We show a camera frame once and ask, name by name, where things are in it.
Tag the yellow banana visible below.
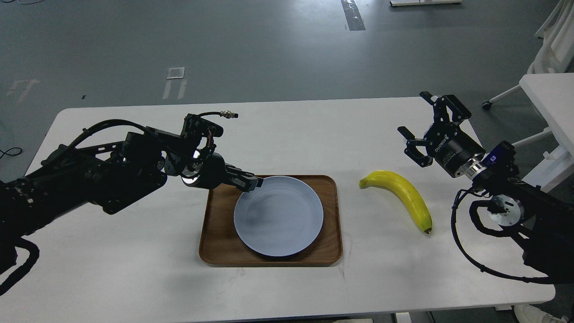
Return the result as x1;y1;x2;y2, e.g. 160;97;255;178
358;170;433;235

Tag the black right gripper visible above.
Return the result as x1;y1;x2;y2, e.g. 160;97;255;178
397;92;486;178

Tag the white floor base plate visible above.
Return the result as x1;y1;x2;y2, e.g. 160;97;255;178
389;0;463;8

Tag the light blue plate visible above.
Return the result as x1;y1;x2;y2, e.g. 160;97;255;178
233;176;324;257

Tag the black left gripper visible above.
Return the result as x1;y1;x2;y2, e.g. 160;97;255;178
181;153;264;192

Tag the white side table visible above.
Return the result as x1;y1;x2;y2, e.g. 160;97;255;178
519;72;574;192

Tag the white chair frame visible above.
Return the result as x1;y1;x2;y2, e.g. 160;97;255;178
482;0;574;111

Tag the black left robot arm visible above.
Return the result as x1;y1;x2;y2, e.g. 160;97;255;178
0;111;264;294

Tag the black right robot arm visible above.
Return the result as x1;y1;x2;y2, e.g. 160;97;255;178
398;92;573;284

